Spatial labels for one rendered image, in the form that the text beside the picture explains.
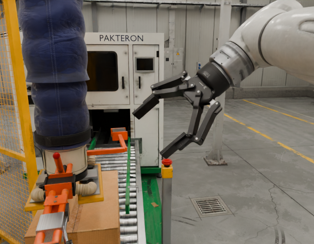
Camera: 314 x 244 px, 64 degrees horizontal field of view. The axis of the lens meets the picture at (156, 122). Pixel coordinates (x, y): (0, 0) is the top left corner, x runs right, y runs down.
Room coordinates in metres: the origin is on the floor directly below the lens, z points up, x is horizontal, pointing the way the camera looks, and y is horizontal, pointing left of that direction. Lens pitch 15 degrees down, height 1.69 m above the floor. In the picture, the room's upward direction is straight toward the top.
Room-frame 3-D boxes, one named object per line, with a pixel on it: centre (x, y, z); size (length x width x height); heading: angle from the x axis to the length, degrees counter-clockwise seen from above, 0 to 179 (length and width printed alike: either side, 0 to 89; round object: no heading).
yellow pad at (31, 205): (1.00, 0.48, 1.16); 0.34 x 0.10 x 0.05; 14
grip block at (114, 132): (1.38, 0.21, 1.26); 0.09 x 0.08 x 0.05; 104
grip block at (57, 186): (0.78, 0.33, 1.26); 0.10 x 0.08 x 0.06; 104
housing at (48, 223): (0.57, 0.28, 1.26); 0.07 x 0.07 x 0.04; 14
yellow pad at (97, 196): (1.05, 0.30, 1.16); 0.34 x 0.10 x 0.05; 14
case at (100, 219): (1.25, 0.41, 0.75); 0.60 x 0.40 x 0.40; 9
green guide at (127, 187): (2.44, 0.25, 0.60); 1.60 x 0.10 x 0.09; 5
